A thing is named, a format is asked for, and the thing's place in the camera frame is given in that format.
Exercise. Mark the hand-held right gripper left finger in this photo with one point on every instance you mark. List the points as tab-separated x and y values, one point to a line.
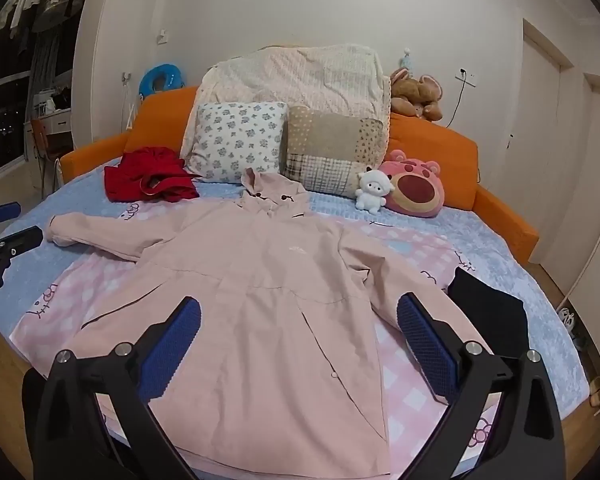
177	345

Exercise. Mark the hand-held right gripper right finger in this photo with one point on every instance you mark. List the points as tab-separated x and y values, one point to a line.
422	345

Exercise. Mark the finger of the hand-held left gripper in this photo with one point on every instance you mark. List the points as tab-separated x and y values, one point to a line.
17	242
2	211

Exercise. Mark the pink hooded jacket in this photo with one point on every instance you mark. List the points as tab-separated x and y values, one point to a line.
260	285

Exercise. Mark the black folded garment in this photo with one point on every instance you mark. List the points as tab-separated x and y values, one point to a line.
485	305

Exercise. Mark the brown chair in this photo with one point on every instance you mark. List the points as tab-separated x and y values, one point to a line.
42	147

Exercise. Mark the pink checked cartoon blanket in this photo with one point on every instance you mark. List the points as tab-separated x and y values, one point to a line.
410	255

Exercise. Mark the white desk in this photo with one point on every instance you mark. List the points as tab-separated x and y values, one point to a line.
55	122

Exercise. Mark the red garment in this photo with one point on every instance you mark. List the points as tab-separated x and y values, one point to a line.
145	170

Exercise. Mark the green slipper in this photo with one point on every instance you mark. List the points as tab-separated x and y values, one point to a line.
579	343

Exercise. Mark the pink bear plush cushion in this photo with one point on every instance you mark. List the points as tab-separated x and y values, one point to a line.
415	187

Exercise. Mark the white lamb plush toy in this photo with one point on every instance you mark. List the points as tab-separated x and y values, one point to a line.
372	190

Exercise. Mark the white curved pole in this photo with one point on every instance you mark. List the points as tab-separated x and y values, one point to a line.
587	245

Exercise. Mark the floral white pillow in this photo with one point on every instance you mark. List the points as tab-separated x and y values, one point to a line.
235	135

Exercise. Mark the beige patchwork pillow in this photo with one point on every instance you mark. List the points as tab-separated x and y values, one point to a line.
330	145

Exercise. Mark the white wardrobe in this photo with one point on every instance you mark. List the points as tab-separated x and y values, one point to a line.
570	160

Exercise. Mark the brown bear plush toy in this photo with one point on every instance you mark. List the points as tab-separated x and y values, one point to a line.
415	92

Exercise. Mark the blue party hat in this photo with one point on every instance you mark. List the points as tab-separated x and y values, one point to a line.
406	62

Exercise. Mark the cream quilted blanket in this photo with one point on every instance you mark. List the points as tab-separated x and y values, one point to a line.
305	75

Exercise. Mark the orange bed frame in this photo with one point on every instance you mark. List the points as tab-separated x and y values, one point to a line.
430	140

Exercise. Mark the white wall socket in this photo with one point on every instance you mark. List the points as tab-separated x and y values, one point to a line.
467	76

